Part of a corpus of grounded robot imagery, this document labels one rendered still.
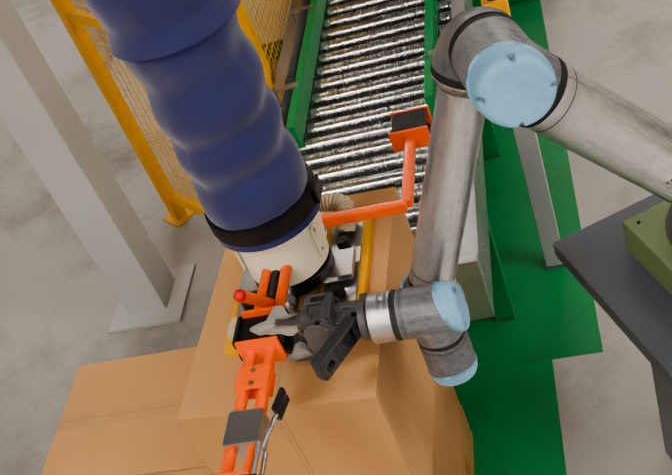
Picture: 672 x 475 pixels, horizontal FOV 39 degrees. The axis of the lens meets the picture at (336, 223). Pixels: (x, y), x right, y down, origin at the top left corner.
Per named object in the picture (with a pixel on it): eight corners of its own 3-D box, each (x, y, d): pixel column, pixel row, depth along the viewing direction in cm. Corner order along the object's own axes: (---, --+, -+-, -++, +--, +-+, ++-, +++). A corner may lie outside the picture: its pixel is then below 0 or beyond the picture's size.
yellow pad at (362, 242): (331, 229, 213) (324, 212, 210) (374, 221, 210) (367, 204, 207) (315, 344, 187) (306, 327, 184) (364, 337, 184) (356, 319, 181)
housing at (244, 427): (236, 427, 164) (226, 411, 161) (273, 422, 162) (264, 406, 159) (229, 462, 159) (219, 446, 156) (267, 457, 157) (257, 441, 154)
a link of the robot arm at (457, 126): (432, -20, 150) (389, 303, 190) (455, 14, 140) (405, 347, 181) (502, -22, 152) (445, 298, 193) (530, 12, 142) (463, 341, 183)
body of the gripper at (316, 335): (314, 323, 178) (376, 313, 175) (309, 358, 172) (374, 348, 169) (300, 295, 174) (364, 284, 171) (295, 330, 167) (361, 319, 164)
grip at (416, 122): (395, 130, 214) (389, 112, 211) (433, 122, 212) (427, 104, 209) (394, 153, 208) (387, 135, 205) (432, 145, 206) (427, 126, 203)
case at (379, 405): (291, 327, 252) (234, 215, 228) (439, 305, 241) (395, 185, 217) (251, 532, 208) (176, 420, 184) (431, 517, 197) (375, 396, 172)
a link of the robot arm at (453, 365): (468, 337, 182) (453, 293, 175) (487, 381, 173) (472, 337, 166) (422, 355, 183) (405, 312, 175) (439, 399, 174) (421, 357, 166)
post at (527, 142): (544, 255, 321) (480, -6, 260) (564, 251, 319) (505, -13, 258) (546, 269, 316) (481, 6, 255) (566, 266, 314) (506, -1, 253)
